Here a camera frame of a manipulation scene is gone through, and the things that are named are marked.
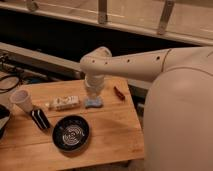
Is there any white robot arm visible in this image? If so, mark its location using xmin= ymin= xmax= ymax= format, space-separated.
xmin=80 ymin=46 xmax=213 ymax=171

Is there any white snack package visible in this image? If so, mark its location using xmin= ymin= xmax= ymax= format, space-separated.
xmin=45 ymin=96 xmax=80 ymax=111

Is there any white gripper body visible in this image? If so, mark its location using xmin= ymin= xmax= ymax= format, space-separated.
xmin=84 ymin=75 xmax=104 ymax=97

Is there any dark object at left edge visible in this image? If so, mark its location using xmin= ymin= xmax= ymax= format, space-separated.
xmin=0 ymin=104 xmax=10 ymax=139

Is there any black striped eraser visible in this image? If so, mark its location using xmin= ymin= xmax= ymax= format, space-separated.
xmin=30 ymin=109 xmax=50 ymax=130

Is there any blue sponge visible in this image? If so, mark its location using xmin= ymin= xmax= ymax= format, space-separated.
xmin=84 ymin=97 xmax=103 ymax=108

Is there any black round bowl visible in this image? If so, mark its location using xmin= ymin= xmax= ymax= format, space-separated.
xmin=52 ymin=115 xmax=90 ymax=152

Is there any white paper cup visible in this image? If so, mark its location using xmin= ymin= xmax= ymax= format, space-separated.
xmin=10 ymin=90 xmax=33 ymax=113

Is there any black cable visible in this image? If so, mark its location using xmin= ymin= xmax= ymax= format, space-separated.
xmin=0 ymin=53 xmax=24 ymax=94

